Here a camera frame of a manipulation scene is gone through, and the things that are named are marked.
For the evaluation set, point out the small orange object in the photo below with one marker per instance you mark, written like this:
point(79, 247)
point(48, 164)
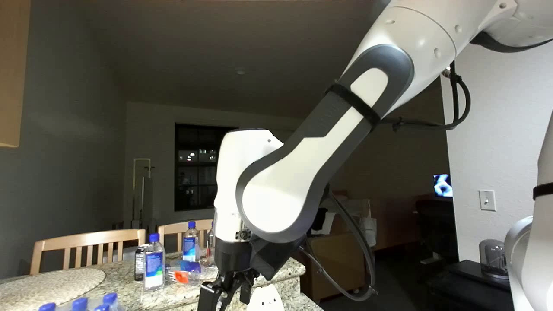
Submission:
point(181, 277)

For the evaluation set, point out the round beige placemat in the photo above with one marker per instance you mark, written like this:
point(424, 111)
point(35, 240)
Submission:
point(46, 289)

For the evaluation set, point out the grey cup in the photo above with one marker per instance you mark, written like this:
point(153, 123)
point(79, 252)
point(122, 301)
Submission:
point(492, 252)

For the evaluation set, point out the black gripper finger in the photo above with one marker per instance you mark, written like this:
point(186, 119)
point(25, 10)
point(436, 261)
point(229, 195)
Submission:
point(246, 289)
point(226, 294)

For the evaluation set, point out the metal floor stand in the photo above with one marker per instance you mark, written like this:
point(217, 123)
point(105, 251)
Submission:
point(143, 190)

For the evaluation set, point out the small dark bottle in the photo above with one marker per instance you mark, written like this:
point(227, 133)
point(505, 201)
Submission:
point(139, 264)

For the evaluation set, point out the white cat figurine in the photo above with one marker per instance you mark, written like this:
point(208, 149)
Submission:
point(267, 301)

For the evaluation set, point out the dark window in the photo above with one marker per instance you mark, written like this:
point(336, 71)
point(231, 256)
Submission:
point(196, 173)

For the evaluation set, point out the brown sofa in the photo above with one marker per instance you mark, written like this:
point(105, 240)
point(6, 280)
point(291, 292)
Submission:
point(338, 264)

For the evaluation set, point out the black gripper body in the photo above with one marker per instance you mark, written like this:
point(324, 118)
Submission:
point(234, 259)

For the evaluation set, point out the white light switch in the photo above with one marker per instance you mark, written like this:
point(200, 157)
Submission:
point(488, 199)

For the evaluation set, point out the light wooden chair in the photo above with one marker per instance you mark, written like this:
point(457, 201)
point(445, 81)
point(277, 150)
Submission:
point(87, 244)
point(174, 228)

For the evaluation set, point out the large blue-label water bottle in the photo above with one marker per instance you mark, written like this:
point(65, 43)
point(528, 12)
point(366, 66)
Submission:
point(155, 261)

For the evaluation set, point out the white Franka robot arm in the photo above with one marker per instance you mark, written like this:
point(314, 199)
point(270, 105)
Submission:
point(322, 161)

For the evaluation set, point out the white spray bottle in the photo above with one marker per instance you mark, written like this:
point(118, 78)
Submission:
point(369, 228)

